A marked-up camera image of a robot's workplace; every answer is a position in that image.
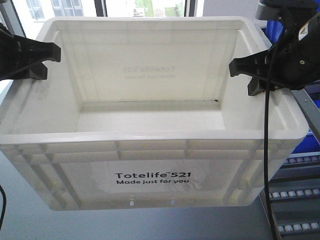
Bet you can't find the black left cable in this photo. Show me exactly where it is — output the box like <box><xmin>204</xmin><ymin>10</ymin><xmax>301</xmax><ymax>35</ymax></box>
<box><xmin>0</xmin><ymin>184</ymin><xmax>8</xmax><ymax>228</ymax></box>

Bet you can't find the black right cable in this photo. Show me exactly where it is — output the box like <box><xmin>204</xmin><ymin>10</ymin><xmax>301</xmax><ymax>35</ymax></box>
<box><xmin>262</xmin><ymin>27</ymin><xmax>288</xmax><ymax>240</ymax></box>

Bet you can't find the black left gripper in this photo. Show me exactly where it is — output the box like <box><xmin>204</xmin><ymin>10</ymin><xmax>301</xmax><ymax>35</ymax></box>
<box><xmin>0</xmin><ymin>23</ymin><xmax>61</xmax><ymax>81</ymax></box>

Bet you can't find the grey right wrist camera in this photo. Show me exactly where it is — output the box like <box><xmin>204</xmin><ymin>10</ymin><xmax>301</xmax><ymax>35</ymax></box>
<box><xmin>255</xmin><ymin>0</ymin><xmax>283</xmax><ymax>21</ymax></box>

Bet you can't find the black cable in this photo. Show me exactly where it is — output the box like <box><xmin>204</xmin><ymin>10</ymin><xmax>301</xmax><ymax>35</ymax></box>
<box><xmin>262</xmin><ymin>27</ymin><xmax>288</xmax><ymax>240</ymax></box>
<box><xmin>0</xmin><ymin>184</ymin><xmax>8</xmax><ymax>228</ymax></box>

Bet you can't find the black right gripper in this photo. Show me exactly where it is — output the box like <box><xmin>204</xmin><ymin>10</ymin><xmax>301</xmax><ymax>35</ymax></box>
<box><xmin>228</xmin><ymin>12</ymin><xmax>320</xmax><ymax>96</ymax></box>

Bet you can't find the white plastic tote bin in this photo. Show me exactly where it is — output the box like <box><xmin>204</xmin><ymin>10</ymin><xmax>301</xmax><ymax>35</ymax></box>
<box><xmin>0</xmin><ymin>16</ymin><xmax>310</xmax><ymax>212</ymax></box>

